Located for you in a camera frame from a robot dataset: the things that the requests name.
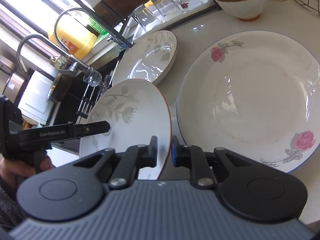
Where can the black dish rack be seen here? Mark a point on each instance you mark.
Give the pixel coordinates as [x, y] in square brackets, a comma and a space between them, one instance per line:
[100, 10]

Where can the dark cooking pot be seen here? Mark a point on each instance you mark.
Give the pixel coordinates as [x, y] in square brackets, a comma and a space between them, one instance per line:
[60, 87]

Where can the upturned drinking glass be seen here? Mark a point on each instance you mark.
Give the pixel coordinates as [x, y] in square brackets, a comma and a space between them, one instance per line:
[144, 17]

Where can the chrome kitchen faucet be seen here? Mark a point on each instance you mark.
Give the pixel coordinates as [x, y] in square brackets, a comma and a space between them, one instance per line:
[104, 50]

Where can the person's left hand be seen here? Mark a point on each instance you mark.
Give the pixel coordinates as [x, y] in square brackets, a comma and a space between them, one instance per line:
[10, 169]

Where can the black right gripper right finger with blue pad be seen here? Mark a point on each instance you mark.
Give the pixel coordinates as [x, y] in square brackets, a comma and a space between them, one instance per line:
[194, 159]

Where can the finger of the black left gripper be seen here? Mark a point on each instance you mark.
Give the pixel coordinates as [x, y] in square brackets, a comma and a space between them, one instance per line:
[85, 130]

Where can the white leaf pattern plate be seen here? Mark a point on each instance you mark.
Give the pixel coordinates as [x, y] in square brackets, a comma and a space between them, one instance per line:
[136, 110]

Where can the yellow oil jug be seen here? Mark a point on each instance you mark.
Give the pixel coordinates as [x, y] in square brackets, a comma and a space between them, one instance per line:
[78, 39]

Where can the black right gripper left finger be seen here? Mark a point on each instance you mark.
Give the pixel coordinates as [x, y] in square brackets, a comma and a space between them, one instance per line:
[127, 164]

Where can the white bowl orange base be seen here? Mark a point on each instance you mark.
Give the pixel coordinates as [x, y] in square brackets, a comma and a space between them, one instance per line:
[243, 10]

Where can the white cutting board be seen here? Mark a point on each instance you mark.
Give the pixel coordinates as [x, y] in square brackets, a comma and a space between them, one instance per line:
[33, 104]

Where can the large rose pattern plate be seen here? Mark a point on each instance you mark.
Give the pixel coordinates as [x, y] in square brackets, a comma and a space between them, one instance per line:
[255, 93]

